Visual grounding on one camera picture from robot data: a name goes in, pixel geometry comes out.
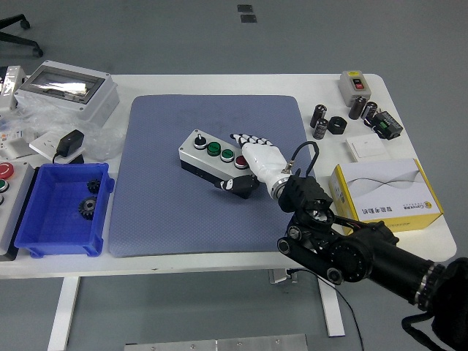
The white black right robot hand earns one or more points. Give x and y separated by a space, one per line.
263 161

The grey four-button control box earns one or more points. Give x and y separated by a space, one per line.
194 155

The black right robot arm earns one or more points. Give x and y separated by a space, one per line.
351 256

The black cylindrical capacitor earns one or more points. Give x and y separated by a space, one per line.
320 128
370 111
318 116
357 108

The grey-blue mat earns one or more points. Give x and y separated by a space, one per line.
219 109

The black hexagonal nut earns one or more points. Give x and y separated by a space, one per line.
331 126

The yellow white cardboard box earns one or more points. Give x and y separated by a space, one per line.
387 183

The black module with green terminal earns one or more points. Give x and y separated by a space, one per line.
387 126

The grey floor plate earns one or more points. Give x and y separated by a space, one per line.
245 8
248 18

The clear plastic bag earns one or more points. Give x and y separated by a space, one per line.
106 146

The small black gear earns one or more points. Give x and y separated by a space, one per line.
94 186

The white table leg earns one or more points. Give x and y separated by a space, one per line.
64 311
334 318

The large black gear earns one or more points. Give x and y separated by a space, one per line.
87 208

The silver metal plate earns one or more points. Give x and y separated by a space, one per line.
219 343

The black power adapter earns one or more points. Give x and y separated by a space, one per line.
71 142

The blue plastic bin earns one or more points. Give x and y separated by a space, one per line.
36 234

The grey emergency-stop control box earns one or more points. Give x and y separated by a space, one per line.
18 204

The small white printed box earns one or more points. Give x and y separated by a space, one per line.
14 148

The white electrical device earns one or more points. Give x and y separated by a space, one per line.
11 98

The black office chair base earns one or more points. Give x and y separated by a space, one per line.
18 40

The white wall switch plate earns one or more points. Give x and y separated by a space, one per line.
367 148

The grey push-button switch box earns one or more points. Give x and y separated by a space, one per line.
349 91

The grey metal table bracket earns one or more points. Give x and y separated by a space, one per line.
278 276

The grey enclosure with clear lid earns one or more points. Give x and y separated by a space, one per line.
98 102

